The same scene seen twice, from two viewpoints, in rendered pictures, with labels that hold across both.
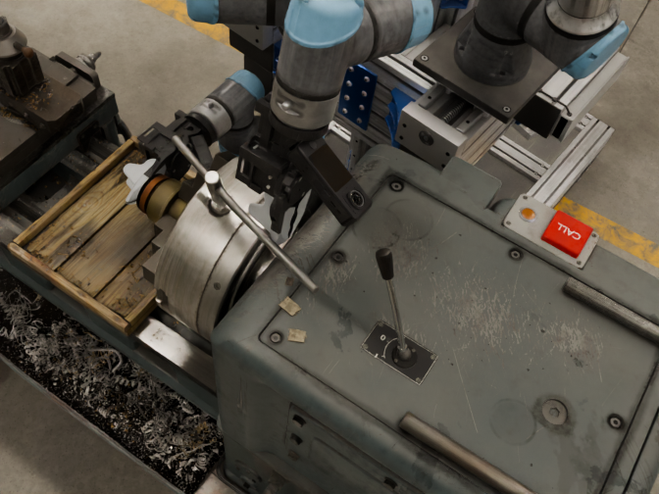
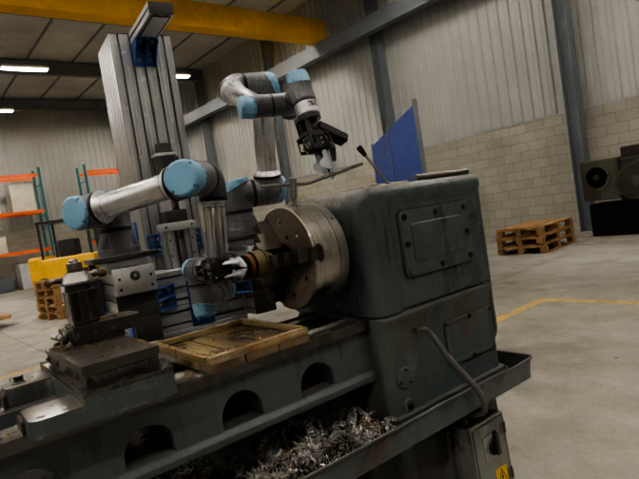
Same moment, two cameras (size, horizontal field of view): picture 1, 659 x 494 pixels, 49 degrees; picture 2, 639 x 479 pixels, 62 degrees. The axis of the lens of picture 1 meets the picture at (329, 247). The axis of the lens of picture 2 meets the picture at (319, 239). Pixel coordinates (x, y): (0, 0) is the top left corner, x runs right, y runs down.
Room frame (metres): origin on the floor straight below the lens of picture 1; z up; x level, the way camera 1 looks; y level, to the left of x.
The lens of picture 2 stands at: (-0.16, 1.57, 1.21)
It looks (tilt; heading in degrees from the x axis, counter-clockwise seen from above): 3 degrees down; 297
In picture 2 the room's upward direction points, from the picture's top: 9 degrees counter-clockwise
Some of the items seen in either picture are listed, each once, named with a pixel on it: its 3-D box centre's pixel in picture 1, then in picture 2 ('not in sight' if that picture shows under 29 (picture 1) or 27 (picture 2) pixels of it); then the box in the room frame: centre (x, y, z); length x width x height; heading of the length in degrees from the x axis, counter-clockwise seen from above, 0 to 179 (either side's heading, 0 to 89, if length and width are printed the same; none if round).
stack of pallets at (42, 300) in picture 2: not in sight; (78, 293); (8.65, -5.31, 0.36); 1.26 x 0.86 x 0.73; 78
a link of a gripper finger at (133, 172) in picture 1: (136, 175); (232, 263); (0.74, 0.35, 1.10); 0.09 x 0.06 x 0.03; 153
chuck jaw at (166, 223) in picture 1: (168, 258); (294, 257); (0.59, 0.26, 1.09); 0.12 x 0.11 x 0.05; 154
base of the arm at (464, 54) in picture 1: (498, 38); (241, 221); (1.12, -0.25, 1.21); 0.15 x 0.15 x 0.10
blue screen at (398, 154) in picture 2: not in sight; (398, 201); (2.44, -6.52, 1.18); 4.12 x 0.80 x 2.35; 118
